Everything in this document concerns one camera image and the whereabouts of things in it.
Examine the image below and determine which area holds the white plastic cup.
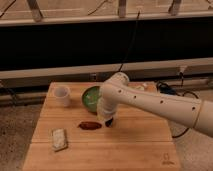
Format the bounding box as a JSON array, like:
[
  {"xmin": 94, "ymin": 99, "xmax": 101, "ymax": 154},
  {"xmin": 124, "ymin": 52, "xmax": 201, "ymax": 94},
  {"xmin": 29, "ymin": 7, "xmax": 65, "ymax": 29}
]
[{"xmin": 53, "ymin": 86, "xmax": 71, "ymax": 107}]

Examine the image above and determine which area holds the brown oval object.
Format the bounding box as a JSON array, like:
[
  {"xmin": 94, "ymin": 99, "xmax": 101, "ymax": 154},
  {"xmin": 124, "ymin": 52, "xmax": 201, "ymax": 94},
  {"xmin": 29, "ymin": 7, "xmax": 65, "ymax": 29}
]
[{"xmin": 78, "ymin": 121, "xmax": 102, "ymax": 130}]

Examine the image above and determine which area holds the green bowl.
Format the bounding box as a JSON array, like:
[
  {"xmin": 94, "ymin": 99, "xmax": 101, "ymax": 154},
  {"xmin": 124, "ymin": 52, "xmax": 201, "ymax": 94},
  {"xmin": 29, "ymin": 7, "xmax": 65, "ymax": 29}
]
[{"xmin": 82, "ymin": 86, "xmax": 100, "ymax": 113}]

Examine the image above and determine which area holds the black hanging cable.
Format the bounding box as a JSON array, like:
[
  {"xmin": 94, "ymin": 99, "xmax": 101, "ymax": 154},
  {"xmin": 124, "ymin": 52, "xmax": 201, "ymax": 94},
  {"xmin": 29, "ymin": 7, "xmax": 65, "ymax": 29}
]
[{"xmin": 116, "ymin": 9, "xmax": 142, "ymax": 74}]

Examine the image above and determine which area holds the black eraser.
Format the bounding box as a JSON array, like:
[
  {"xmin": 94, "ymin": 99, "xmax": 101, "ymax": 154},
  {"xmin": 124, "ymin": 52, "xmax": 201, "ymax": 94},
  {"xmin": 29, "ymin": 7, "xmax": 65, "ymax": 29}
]
[{"xmin": 105, "ymin": 118, "xmax": 114, "ymax": 127}]

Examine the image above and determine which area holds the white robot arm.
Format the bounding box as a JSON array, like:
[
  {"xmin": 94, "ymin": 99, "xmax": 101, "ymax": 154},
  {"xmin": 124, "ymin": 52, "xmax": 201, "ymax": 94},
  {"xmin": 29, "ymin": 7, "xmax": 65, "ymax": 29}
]
[{"xmin": 97, "ymin": 72, "xmax": 213, "ymax": 137}]

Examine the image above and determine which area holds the white plastic bottle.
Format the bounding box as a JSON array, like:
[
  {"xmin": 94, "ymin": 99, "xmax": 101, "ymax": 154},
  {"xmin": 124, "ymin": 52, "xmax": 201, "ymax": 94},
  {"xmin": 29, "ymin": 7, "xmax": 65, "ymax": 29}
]
[{"xmin": 135, "ymin": 83, "xmax": 148, "ymax": 91}]

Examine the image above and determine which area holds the black cable on floor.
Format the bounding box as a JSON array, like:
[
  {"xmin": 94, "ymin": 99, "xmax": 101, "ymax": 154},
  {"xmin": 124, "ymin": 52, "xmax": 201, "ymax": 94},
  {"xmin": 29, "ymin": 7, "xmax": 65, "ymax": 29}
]
[{"xmin": 155, "ymin": 71, "xmax": 200, "ymax": 139}]

